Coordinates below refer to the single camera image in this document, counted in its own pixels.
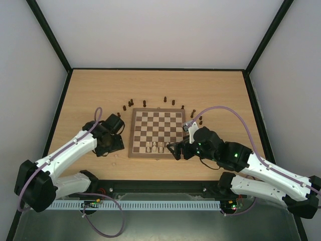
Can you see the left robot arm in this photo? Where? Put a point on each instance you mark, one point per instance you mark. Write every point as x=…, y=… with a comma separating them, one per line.
x=38, y=184

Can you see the wooden chess board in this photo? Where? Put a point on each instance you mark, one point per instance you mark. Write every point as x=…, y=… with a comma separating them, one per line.
x=155, y=125

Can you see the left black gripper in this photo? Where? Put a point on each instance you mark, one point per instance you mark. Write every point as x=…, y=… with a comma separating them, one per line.
x=119, y=145

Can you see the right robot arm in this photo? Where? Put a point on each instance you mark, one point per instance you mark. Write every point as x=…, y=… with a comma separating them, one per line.
x=249, y=174

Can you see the light blue cable duct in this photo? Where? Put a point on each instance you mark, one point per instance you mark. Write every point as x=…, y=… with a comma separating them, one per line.
x=136, y=205

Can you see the black aluminium frame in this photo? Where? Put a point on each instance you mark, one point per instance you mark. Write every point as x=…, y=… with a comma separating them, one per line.
x=157, y=184

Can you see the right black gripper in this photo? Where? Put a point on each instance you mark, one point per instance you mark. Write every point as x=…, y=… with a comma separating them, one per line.
x=184, y=149

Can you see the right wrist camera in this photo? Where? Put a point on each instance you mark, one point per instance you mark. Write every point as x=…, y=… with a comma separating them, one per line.
x=190, y=127

